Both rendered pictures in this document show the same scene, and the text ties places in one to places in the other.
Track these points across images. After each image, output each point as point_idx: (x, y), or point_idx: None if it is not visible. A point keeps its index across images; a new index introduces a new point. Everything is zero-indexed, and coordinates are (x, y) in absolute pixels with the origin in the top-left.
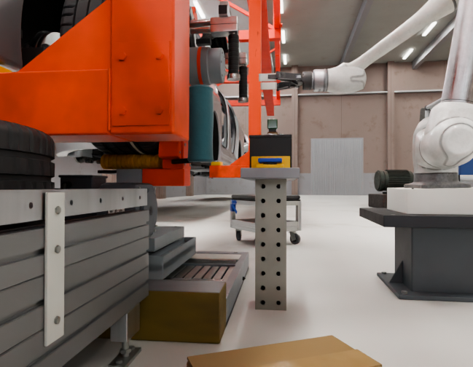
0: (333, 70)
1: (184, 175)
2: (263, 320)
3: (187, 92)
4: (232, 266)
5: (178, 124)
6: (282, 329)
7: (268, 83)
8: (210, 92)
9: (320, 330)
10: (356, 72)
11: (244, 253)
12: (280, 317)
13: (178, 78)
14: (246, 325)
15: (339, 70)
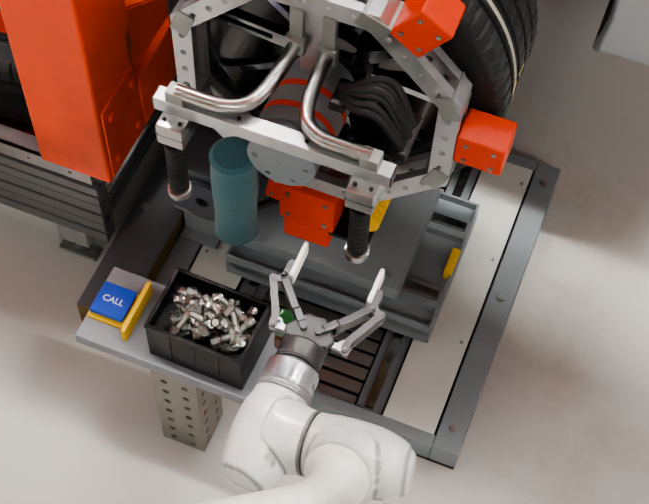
0: (253, 392)
1: (284, 222)
2: (136, 394)
3: (91, 142)
4: (353, 399)
5: (55, 158)
6: (100, 405)
7: (373, 285)
8: (216, 172)
9: (79, 444)
10: (225, 444)
11: (435, 440)
12: (139, 417)
13: (45, 123)
14: (128, 371)
15: (242, 405)
